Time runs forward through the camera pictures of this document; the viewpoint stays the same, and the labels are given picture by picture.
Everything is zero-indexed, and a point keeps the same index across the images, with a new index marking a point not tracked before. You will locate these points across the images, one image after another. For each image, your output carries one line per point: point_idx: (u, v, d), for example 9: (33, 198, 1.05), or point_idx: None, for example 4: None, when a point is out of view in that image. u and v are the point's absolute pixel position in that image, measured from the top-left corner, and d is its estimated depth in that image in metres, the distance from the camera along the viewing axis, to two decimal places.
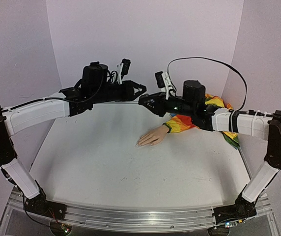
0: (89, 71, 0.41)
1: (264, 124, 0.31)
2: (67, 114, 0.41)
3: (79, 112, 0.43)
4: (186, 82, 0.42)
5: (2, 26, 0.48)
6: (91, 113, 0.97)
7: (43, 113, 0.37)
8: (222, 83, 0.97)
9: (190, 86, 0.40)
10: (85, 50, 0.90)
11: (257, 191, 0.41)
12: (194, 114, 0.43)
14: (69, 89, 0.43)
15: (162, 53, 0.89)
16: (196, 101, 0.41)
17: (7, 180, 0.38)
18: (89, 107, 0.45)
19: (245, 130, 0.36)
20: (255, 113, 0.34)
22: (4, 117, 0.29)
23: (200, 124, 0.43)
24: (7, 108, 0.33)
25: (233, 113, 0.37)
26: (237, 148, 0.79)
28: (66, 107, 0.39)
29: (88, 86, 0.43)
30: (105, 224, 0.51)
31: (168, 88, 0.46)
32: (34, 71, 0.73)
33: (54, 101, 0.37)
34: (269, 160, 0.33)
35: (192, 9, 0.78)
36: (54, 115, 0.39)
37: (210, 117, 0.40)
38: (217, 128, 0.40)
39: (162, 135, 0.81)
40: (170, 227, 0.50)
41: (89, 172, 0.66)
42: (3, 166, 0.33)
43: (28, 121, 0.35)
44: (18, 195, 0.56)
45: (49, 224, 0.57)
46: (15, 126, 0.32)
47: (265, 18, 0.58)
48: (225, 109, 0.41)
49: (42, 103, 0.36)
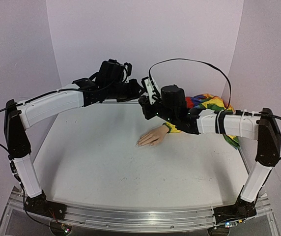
0: (109, 64, 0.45)
1: (253, 124, 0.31)
2: (80, 105, 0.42)
3: (92, 103, 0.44)
4: (164, 88, 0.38)
5: (2, 26, 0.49)
6: (91, 113, 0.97)
7: (58, 105, 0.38)
8: (221, 83, 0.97)
9: (168, 91, 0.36)
10: (85, 50, 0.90)
11: (256, 191, 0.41)
12: (178, 119, 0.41)
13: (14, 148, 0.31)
14: (83, 80, 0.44)
15: (162, 53, 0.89)
16: (176, 105, 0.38)
17: (13, 175, 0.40)
18: (100, 99, 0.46)
19: (233, 130, 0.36)
20: (242, 113, 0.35)
22: (19, 111, 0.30)
23: (184, 129, 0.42)
24: (21, 103, 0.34)
25: (218, 115, 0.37)
26: (236, 148, 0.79)
28: (80, 98, 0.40)
29: (102, 78, 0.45)
30: (105, 224, 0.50)
31: (151, 94, 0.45)
32: (35, 71, 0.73)
33: (68, 92, 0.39)
34: (261, 158, 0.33)
35: (192, 10, 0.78)
36: (68, 107, 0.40)
37: (195, 120, 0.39)
38: (203, 131, 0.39)
39: (162, 135, 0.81)
40: (170, 227, 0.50)
41: (89, 172, 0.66)
42: (15, 161, 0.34)
43: (43, 113, 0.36)
44: (18, 195, 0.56)
45: (49, 224, 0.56)
46: (31, 119, 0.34)
47: (265, 19, 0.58)
48: (210, 111, 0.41)
49: (56, 95, 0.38)
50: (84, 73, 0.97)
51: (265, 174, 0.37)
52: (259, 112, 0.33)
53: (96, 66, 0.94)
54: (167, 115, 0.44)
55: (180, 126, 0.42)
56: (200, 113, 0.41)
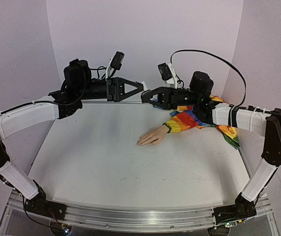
0: (70, 71, 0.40)
1: (262, 119, 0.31)
2: (56, 117, 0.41)
3: (68, 115, 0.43)
4: (196, 74, 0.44)
5: (2, 26, 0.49)
6: (91, 113, 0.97)
7: (34, 116, 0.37)
8: (222, 83, 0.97)
9: (200, 79, 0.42)
10: (85, 49, 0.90)
11: (256, 191, 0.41)
12: (197, 107, 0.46)
13: None
14: (58, 91, 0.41)
15: (162, 53, 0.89)
16: (202, 94, 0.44)
17: (4, 183, 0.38)
18: (78, 107, 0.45)
19: (244, 124, 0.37)
20: (254, 109, 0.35)
22: None
23: (200, 117, 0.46)
24: None
25: (233, 108, 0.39)
26: (237, 148, 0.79)
28: (55, 110, 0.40)
29: (72, 87, 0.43)
30: (105, 224, 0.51)
31: (176, 78, 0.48)
32: (34, 71, 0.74)
33: (43, 103, 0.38)
34: (266, 157, 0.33)
35: (192, 9, 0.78)
36: (42, 119, 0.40)
37: (211, 110, 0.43)
38: (216, 122, 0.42)
39: (162, 135, 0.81)
40: (170, 227, 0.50)
41: (89, 172, 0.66)
42: None
43: (18, 125, 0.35)
44: (18, 195, 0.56)
45: (49, 224, 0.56)
46: (6, 130, 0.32)
47: (265, 18, 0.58)
48: (226, 104, 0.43)
49: (31, 106, 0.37)
50: None
51: (269, 174, 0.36)
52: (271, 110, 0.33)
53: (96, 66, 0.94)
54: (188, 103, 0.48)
55: (196, 113, 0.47)
56: (218, 103, 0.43)
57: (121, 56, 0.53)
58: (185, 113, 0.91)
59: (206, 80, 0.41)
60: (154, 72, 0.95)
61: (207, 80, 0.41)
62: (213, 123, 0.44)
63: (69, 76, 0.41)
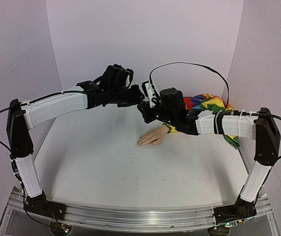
0: (116, 69, 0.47)
1: (250, 123, 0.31)
2: (85, 107, 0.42)
3: (96, 105, 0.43)
4: (163, 91, 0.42)
5: (2, 26, 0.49)
6: (91, 113, 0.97)
7: (63, 106, 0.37)
8: (221, 84, 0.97)
9: (168, 94, 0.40)
10: (85, 50, 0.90)
11: (255, 191, 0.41)
12: (177, 121, 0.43)
13: (16, 148, 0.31)
14: (87, 82, 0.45)
15: (162, 53, 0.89)
16: (175, 108, 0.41)
17: (14, 174, 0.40)
18: (103, 103, 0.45)
19: (232, 131, 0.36)
20: (240, 113, 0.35)
22: (24, 111, 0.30)
23: (184, 130, 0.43)
24: (26, 103, 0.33)
25: (216, 115, 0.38)
26: (236, 148, 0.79)
28: (84, 100, 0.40)
29: (108, 81, 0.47)
30: (105, 224, 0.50)
31: (152, 98, 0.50)
32: (35, 71, 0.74)
33: (72, 94, 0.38)
34: (260, 159, 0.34)
35: (191, 10, 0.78)
36: (71, 109, 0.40)
37: (194, 121, 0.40)
38: (202, 132, 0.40)
39: (161, 135, 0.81)
40: (170, 227, 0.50)
41: (89, 172, 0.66)
42: (18, 160, 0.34)
43: (47, 114, 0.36)
44: (18, 195, 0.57)
45: (49, 224, 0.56)
46: (35, 120, 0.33)
47: (265, 18, 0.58)
48: (209, 113, 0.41)
49: (60, 96, 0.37)
50: (84, 73, 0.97)
51: (265, 173, 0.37)
52: (257, 112, 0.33)
53: (96, 66, 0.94)
54: (168, 117, 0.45)
55: (179, 128, 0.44)
56: (199, 114, 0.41)
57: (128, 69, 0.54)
58: None
59: (174, 96, 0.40)
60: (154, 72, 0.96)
61: (174, 94, 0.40)
62: (198, 133, 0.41)
63: (112, 72, 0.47)
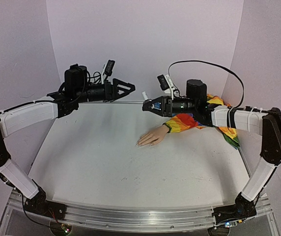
0: (71, 73, 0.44)
1: (258, 118, 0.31)
2: (55, 117, 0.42)
3: (66, 114, 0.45)
4: (190, 81, 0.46)
5: (1, 26, 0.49)
6: (91, 113, 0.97)
7: (35, 115, 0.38)
8: (222, 83, 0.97)
9: (193, 84, 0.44)
10: (85, 49, 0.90)
11: (257, 190, 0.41)
12: (196, 110, 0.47)
13: None
14: (55, 93, 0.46)
15: (162, 53, 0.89)
16: (197, 98, 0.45)
17: (5, 183, 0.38)
18: (75, 108, 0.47)
19: (242, 125, 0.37)
20: (251, 109, 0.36)
22: None
23: (200, 120, 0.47)
24: (0, 111, 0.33)
25: (231, 109, 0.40)
26: (236, 148, 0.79)
28: (55, 108, 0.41)
29: (70, 88, 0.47)
30: (105, 224, 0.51)
31: (172, 89, 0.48)
32: (35, 72, 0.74)
33: (43, 103, 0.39)
34: (264, 155, 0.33)
35: (191, 10, 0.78)
36: (43, 118, 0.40)
37: (210, 113, 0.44)
38: (216, 124, 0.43)
39: (162, 135, 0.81)
40: (170, 227, 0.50)
41: (89, 172, 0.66)
42: (0, 170, 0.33)
43: (20, 124, 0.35)
44: (18, 195, 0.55)
45: (49, 224, 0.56)
46: (10, 128, 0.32)
47: (265, 18, 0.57)
48: (225, 107, 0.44)
49: (32, 105, 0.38)
50: None
51: (267, 176, 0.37)
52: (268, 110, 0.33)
53: (95, 66, 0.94)
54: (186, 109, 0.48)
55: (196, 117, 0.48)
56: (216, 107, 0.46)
57: (112, 63, 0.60)
58: (185, 114, 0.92)
59: (200, 86, 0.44)
60: (154, 72, 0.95)
61: (199, 85, 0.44)
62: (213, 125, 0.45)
63: (70, 77, 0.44)
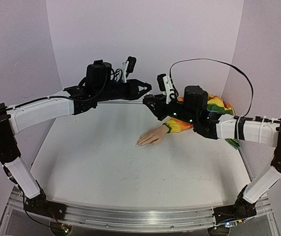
0: (95, 69, 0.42)
1: (272, 131, 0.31)
2: (70, 113, 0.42)
3: (83, 111, 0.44)
4: (189, 89, 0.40)
5: (1, 26, 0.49)
6: (90, 113, 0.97)
7: (48, 111, 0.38)
8: (222, 84, 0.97)
9: (192, 93, 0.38)
10: (86, 49, 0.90)
11: (260, 193, 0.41)
12: (195, 121, 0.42)
13: (1, 152, 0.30)
14: (74, 87, 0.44)
15: (162, 53, 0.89)
16: (198, 108, 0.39)
17: (9, 178, 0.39)
18: (93, 105, 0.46)
19: (252, 137, 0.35)
20: (262, 119, 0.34)
22: (9, 116, 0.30)
23: (203, 132, 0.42)
24: (12, 106, 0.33)
25: (238, 120, 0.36)
26: (237, 148, 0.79)
28: (70, 105, 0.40)
29: (92, 84, 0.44)
30: (105, 224, 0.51)
31: (168, 92, 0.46)
32: (35, 71, 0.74)
33: (59, 99, 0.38)
34: (277, 167, 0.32)
35: (191, 10, 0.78)
36: (57, 114, 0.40)
37: (214, 125, 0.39)
38: (222, 136, 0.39)
39: (162, 135, 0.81)
40: (170, 227, 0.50)
41: (89, 172, 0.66)
42: (7, 164, 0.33)
43: (32, 120, 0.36)
44: (18, 195, 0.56)
45: (49, 224, 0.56)
46: (20, 124, 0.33)
47: (265, 18, 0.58)
48: (231, 117, 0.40)
49: (46, 102, 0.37)
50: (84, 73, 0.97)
51: (272, 182, 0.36)
52: (279, 120, 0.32)
53: None
54: (185, 117, 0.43)
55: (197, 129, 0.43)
56: (220, 118, 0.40)
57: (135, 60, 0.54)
58: None
59: (196, 96, 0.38)
60: (154, 72, 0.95)
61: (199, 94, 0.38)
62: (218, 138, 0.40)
63: (92, 73, 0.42)
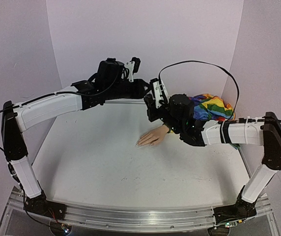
0: (107, 66, 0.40)
1: (258, 131, 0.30)
2: (79, 108, 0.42)
3: (91, 106, 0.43)
4: (175, 98, 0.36)
5: (2, 27, 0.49)
6: (90, 113, 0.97)
7: (55, 107, 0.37)
8: (221, 84, 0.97)
9: (179, 103, 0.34)
10: (86, 49, 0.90)
11: (256, 192, 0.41)
12: (182, 130, 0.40)
13: (9, 150, 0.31)
14: (82, 82, 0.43)
15: (162, 54, 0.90)
16: (184, 118, 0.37)
17: (12, 176, 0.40)
18: (100, 102, 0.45)
19: (238, 138, 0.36)
20: (246, 120, 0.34)
22: (15, 114, 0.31)
23: (189, 141, 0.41)
24: (18, 104, 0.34)
25: (223, 125, 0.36)
26: (236, 148, 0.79)
28: (79, 101, 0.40)
29: (101, 81, 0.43)
30: (105, 224, 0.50)
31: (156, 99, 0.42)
32: (35, 71, 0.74)
33: (66, 95, 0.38)
34: (268, 163, 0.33)
35: (192, 10, 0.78)
36: (65, 110, 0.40)
37: (199, 132, 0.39)
38: (209, 142, 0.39)
39: (162, 135, 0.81)
40: (170, 227, 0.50)
41: (88, 172, 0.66)
42: (13, 162, 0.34)
43: (40, 117, 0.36)
44: (18, 195, 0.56)
45: (49, 224, 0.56)
46: (27, 122, 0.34)
47: (265, 19, 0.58)
48: (214, 123, 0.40)
49: (53, 98, 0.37)
50: (84, 73, 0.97)
51: (267, 179, 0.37)
52: (263, 118, 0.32)
53: (95, 66, 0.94)
54: (172, 124, 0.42)
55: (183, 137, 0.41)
56: (205, 125, 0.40)
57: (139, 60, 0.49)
58: None
59: (182, 106, 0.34)
60: (154, 72, 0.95)
61: (186, 103, 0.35)
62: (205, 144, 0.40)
63: (104, 70, 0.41)
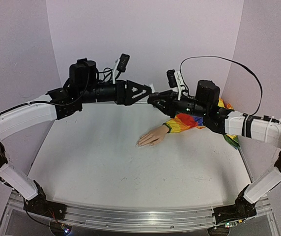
0: (76, 69, 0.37)
1: (279, 131, 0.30)
2: (54, 118, 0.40)
3: (68, 115, 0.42)
4: (201, 82, 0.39)
5: (1, 27, 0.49)
6: (90, 113, 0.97)
7: (30, 117, 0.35)
8: (222, 84, 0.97)
9: (206, 86, 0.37)
10: (85, 49, 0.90)
11: (260, 194, 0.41)
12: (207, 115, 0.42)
13: None
14: (57, 90, 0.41)
15: (162, 54, 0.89)
16: (210, 102, 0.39)
17: (3, 183, 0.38)
18: (78, 109, 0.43)
19: (258, 135, 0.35)
20: (269, 119, 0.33)
22: None
23: (211, 127, 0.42)
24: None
25: (247, 117, 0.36)
26: (237, 148, 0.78)
28: (53, 110, 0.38)
29: (74, 86, 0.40)
30: (105, 224, 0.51)
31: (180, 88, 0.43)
32: (34, 71, 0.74)
33: (39, 104, 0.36)
34: None
35: (191, 10, 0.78)
36: (39, 119, 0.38)
37: (223, 120, 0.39)
38: (229, 132, 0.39)
39: (162, 135, 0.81)
40: (170, 227, 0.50)
41: (89, 172, 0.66)
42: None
43: (13, 128, 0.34)
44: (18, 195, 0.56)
45: (49, 224, 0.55)
46: (2, 133, 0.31)
47: (264, 18, 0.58)
48: (239, 113, 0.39)
49: (26, 107, 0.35)
50: None
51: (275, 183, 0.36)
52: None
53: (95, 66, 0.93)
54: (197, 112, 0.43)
55: (206, 122, 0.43)
56: (229, 113, 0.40)
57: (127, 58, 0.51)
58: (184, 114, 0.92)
59: (212, 89, 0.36)
60: (154, 72, 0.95)
61: (212, 87, 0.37)
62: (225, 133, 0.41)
63: (73, 74, 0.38)
